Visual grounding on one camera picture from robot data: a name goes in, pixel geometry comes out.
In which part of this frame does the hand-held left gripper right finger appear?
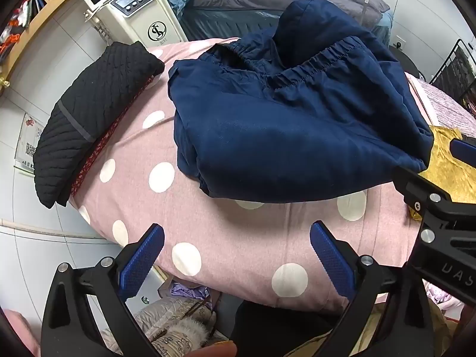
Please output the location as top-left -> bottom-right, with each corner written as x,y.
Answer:
310,220 -> 434,357

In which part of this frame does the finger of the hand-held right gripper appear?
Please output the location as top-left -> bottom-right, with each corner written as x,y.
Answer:
393,166 -> 476,246
449,137 -> 476,166

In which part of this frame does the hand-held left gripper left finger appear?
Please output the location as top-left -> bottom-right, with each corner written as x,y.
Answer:
41,223 -> 165,357

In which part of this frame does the navy blue jacket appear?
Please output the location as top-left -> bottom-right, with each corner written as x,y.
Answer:
167,0 -> 436,203

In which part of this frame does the person's left hand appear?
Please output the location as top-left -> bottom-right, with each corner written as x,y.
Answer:
188,341 -> 239,357

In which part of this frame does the yellow cloth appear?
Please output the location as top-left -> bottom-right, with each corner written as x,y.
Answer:
409,124 -> 476,220

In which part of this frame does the purple cloth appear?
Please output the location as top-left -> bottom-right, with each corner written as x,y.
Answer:
158,281 -> 212,302

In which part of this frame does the beige quilted coat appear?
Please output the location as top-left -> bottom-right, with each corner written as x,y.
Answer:
100,297 -> 231,354

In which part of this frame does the pink polka dot bed cover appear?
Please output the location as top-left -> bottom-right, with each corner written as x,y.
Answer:
69,37 -> 432,315

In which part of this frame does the black round stool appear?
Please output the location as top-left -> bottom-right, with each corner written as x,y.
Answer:
389,46 -> 421,79

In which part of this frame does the red patterned cloth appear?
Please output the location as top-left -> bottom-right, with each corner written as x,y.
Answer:
69,74 -> 157,198

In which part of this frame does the black quilted jacket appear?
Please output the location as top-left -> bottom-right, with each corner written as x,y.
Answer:
33,41 -> 165,209

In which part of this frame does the white machine with screen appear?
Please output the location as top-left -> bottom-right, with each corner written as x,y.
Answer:
74,0 -> 188,51

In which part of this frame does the wooden shelf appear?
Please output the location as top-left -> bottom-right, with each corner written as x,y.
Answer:
0,0 -> 90,82

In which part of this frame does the black wire rack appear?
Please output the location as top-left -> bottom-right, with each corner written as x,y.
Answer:
429,39 -> 476,108

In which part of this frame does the wall poster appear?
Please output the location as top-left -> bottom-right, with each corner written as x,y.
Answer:
15,113 -> 51,173

